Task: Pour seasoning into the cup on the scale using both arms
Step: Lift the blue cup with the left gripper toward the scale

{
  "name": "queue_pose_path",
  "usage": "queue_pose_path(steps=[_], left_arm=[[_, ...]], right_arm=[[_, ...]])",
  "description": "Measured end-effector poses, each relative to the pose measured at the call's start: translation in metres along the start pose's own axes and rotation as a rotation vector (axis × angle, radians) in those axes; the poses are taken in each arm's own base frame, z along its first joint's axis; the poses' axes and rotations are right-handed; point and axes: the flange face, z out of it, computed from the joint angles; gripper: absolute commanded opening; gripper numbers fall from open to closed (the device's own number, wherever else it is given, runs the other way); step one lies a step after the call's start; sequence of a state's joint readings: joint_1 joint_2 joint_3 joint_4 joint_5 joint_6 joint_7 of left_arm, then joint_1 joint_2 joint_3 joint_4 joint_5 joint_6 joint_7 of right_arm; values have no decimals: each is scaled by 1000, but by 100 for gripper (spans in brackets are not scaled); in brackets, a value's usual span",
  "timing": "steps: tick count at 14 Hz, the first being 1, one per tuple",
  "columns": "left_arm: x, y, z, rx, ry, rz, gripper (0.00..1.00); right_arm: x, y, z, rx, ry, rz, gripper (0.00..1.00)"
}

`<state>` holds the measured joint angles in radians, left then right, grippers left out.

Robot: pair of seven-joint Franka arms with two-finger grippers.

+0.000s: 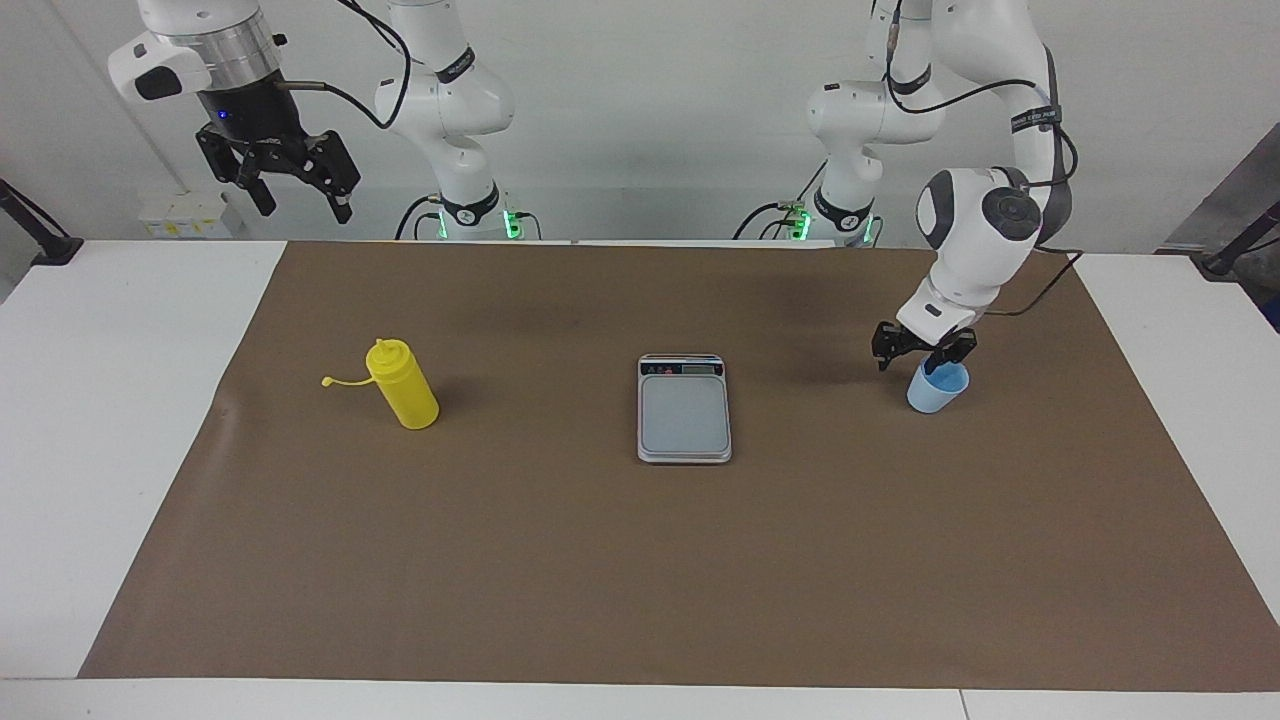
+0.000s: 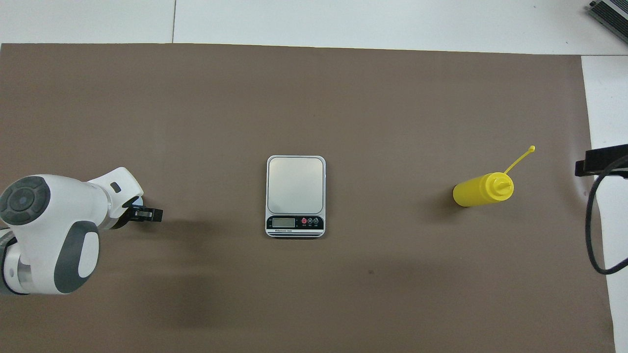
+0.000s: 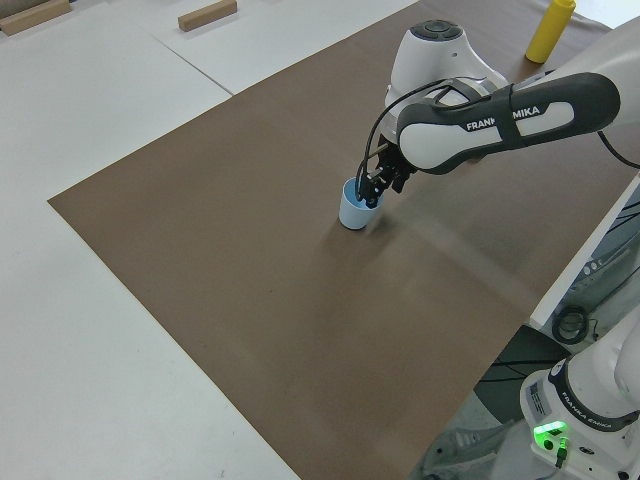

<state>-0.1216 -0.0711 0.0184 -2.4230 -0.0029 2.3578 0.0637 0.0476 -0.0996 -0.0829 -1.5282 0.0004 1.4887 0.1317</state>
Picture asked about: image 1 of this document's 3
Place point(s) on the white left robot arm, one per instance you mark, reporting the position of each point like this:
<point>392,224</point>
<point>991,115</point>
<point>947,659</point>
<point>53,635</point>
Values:
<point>975,240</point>

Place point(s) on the black clamp stand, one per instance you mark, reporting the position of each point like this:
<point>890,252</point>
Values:
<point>55,250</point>
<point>1220,265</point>

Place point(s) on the silver digital kitchen scale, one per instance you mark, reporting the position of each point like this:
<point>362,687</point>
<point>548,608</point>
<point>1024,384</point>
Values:
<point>684,415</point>

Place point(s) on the yellow squeeze bottle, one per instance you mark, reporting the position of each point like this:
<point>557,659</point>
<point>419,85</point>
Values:
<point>405,395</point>

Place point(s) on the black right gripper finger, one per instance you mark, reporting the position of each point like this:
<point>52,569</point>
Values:
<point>335,175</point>
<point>245,172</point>

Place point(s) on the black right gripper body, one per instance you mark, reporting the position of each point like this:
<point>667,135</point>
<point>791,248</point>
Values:
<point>250,115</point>

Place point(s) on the brown paper table mat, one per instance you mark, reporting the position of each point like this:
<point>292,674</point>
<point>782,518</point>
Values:
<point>600,570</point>

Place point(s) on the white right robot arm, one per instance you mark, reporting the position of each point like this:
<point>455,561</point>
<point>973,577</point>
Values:
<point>450,100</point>

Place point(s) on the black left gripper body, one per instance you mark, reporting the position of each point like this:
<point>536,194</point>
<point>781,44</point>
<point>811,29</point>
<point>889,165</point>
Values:
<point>935,342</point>

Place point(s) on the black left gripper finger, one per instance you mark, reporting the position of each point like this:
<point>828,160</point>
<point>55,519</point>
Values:
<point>950,358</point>
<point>885,350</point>

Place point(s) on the light blue plastic cup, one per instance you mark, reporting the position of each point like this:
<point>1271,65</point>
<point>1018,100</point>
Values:
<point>935,395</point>

